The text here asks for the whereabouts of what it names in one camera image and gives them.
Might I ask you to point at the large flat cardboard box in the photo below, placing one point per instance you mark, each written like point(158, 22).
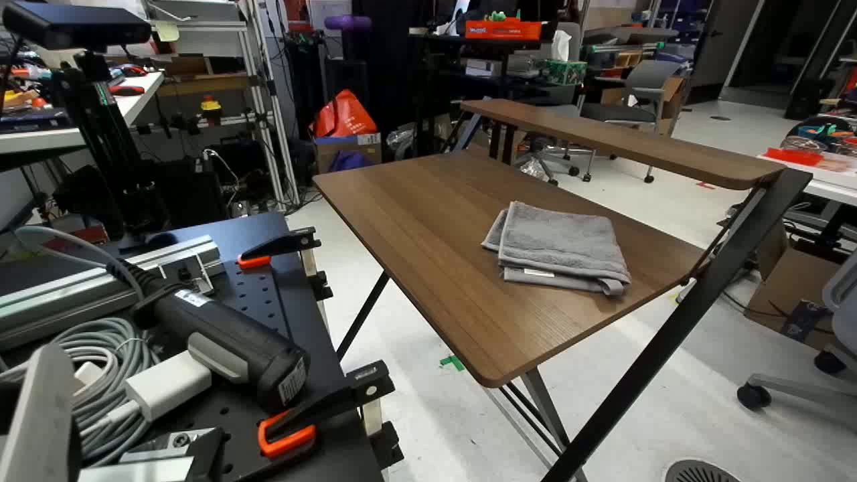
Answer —
point(790, 285)

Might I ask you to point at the black camera stand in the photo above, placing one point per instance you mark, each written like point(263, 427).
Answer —
point(102, 134)

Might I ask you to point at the grey flat panel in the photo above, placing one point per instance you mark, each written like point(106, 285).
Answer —
point(40, 418)

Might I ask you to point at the black box camera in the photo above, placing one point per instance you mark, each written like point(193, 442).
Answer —
point(76, 24)

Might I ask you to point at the wooden desk with black frame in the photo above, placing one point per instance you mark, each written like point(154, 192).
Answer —
point(429, 224)

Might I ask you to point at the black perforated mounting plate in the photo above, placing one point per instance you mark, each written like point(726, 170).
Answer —
point(269, 299)

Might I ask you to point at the white cluttered work table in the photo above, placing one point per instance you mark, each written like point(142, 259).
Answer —
point(55, 134)

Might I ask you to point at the aluminium extrusion bar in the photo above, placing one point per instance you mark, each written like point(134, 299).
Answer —
point(82, 291)

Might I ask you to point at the orange box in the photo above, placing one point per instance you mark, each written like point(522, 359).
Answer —
point(502, 30)

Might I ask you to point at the metal shelving rack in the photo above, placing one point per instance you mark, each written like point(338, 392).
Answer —
point(271, 98)

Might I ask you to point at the round floor drain grate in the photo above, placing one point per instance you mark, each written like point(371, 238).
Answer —
point(699, 471)

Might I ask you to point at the black cylindrical handheld device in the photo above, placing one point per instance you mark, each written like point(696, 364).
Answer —
point(237, 348)

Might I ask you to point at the white power adapter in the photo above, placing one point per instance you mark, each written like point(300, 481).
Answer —
point(166, 383)

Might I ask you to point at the grey office chair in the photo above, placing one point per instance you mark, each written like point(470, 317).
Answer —
point(650, 88)

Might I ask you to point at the purple roll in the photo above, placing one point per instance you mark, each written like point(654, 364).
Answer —
point(350, 22)

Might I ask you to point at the grey towel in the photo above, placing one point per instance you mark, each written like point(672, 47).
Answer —
point(560, 242)

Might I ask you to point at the large black orange clamp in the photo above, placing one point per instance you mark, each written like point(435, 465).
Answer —
point(304, 418)

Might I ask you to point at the small cardboard box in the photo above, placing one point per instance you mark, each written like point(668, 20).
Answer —
point(346, 150)

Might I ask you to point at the white table with red items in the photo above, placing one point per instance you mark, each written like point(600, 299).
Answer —
point(825, 178)

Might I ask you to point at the orange bag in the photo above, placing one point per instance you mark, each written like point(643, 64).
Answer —
point(344, 113)

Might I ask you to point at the small black orange clamp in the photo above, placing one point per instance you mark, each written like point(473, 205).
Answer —
point(277, 245)

